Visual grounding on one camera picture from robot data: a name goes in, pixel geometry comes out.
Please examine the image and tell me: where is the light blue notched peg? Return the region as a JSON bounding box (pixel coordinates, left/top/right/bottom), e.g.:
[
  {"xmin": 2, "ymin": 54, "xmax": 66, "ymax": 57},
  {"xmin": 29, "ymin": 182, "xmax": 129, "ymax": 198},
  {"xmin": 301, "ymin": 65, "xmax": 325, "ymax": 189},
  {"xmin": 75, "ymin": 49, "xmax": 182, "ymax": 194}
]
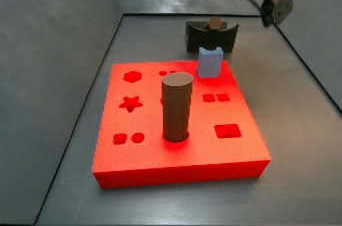
[{"xmin": 198, "ymin": 47, "xmax": 224, "ymax": 78}]

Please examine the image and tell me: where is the red shape sorting block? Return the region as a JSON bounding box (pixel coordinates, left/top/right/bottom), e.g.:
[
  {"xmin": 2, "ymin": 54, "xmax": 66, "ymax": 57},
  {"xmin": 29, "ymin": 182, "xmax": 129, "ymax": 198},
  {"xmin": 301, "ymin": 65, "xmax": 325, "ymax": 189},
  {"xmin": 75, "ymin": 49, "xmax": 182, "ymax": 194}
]
[{"xmin": 93, "ymin": 61, "xmax": 272, "ymax": 188}]

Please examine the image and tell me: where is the brown hexagon peg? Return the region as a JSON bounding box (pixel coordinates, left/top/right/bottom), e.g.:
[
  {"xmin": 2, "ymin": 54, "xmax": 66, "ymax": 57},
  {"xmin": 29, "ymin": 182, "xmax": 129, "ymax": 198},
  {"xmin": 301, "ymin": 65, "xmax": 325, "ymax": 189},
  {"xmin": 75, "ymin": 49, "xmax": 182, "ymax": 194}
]
[{"xmin": 205, "ymin": 16, "xmax": 224, "ymax": 31}]

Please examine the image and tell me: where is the dark brown cylinder peg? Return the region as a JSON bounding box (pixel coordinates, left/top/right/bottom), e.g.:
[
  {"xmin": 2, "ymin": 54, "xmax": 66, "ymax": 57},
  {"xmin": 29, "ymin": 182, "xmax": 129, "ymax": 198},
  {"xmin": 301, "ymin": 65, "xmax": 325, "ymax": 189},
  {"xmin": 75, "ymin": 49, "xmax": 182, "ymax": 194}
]
[{"xmin": 162, "ymin": 72, "xmax": 194, "ymax": 143}]

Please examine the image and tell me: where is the black curved cradle stand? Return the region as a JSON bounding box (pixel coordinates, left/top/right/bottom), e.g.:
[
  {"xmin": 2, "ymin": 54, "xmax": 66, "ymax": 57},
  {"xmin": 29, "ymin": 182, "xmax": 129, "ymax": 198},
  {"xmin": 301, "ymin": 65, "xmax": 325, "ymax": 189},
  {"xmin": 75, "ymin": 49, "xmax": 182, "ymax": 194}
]
[{"xmin": 186, "ymin": 21, "xmax": 240, "ymax": 53}]

